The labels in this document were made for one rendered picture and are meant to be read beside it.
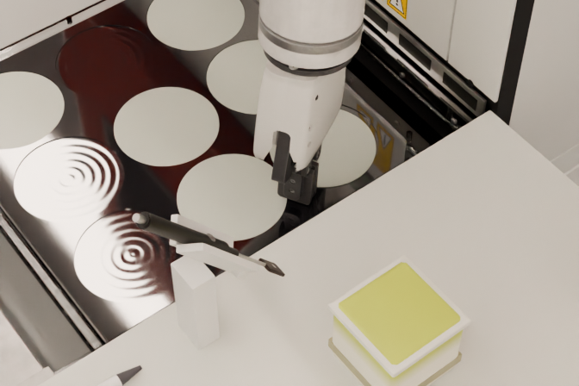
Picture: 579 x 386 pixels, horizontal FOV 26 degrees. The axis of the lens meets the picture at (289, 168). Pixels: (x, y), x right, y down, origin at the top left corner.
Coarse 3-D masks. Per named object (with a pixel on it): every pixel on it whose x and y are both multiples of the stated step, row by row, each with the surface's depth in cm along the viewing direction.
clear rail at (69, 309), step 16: (0, 208) 114; (0, 224) 112; (16, 240) 111; (32, 256) 110; (32, 272) 110; (48, 272) 109; (48, 288) 108; (64, 304) 107; (80, 320) 106; (80, 336) 105; (96, 336) 105
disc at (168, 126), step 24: (144, 96) 123; (168, 96) 123; (192, 96) 123; (120, 120) 121; (144, 120) 121; (168, 120) 121; (192, 120) 121; (216, 120) 121; (120, 144) 119; (144, 144) 119; (168, 144) 119; (192, 144) 119
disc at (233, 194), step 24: (192, 168) 117; (216, 168) 117; (240, 168) 117; (264, 168) 117; (192, 192) 115; (216, 192) 115; (240, 192) 115; (264, 192) 115; (192, 216) 113; (216, 216) 113; (240, 216) 113; (264, 216) 113
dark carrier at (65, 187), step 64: (128, 0) 131; (256, 0) 131; (0, 64) 125; (64, 64) 125; (128, 64) 125; (192, 64) 125; (64, 128) 120; (384, 128) 120; (0, 192) 115; (64, 192) 115; (128, 192) 115; (320, 192) 115; (64, 256) 110; (128, 256) 110; (128, 320) 106
